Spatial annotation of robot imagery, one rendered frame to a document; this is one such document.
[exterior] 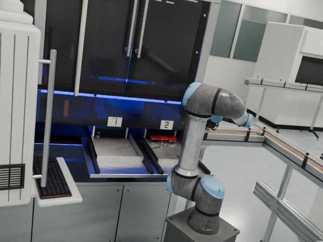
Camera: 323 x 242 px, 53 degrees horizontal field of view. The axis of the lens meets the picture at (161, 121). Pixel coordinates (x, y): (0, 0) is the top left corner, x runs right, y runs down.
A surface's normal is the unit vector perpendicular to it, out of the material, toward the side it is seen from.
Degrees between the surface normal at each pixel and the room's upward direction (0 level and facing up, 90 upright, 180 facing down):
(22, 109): 90
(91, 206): 90
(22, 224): 90
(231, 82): 90
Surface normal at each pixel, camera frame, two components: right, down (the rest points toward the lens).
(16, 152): 0.46, 0.35
